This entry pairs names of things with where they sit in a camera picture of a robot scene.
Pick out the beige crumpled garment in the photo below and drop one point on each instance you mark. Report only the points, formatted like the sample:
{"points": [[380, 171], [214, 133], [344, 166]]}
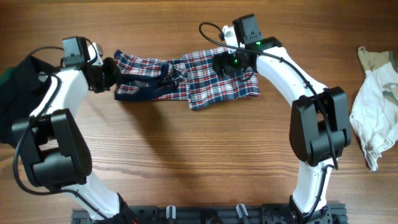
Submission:
{"points": [[374, 113]]}

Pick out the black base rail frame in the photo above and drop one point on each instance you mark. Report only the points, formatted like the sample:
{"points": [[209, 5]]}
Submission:
{"points": [[265, 214]]}

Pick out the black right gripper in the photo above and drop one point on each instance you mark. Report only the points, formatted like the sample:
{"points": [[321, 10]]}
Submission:
{"points": [[227, 67]]}

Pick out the black folded polo shirt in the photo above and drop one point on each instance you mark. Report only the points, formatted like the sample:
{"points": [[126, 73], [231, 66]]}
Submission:
{"points": [[22, 94]]}

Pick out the plaid sleeveless shirt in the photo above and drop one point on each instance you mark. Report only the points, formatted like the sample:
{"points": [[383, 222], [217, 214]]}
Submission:
{"points": [[189, 78]]}

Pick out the green folded shirt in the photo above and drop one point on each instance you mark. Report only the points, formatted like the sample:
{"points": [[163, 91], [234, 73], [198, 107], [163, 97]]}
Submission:
{"points": [[5, 77]]}

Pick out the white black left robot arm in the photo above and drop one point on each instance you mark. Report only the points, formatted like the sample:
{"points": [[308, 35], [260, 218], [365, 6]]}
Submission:
{"points": [[53, 151]]}

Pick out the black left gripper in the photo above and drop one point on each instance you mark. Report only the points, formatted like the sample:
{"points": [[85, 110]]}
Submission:
{"points": [[109, 63]]}

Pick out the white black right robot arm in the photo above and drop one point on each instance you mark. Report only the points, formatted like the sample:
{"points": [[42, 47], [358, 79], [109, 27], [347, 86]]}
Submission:
{"points": [[319, 124]]}

